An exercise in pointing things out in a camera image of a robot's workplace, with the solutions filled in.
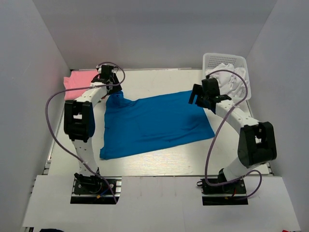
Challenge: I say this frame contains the white t-shirt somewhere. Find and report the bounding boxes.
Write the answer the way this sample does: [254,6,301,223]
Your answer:
[205,63,249,99]

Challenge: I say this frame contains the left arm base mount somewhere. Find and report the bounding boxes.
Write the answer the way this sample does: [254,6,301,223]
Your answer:
[70,174,122,205]

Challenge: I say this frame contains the blue t-shirt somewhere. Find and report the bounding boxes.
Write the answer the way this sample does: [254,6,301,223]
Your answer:
[99,91,214,160]

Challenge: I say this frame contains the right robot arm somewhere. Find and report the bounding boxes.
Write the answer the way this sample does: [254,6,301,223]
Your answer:
[189,78,277,193]

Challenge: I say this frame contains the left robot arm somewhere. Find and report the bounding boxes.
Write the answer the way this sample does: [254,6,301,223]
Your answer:
[64,62,122,193]

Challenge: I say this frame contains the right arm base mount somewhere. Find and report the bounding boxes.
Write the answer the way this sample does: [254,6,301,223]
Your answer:
[197,178,248,206]

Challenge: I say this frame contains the white plastic basket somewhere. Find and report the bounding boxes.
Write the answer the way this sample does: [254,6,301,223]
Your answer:
[202,53,251,103]

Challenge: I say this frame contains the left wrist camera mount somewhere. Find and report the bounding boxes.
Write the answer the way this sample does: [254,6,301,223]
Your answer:
[96,64,102,73]

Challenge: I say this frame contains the pink folded t-shirt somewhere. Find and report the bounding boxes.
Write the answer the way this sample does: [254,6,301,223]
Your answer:
[63,70,98,101]

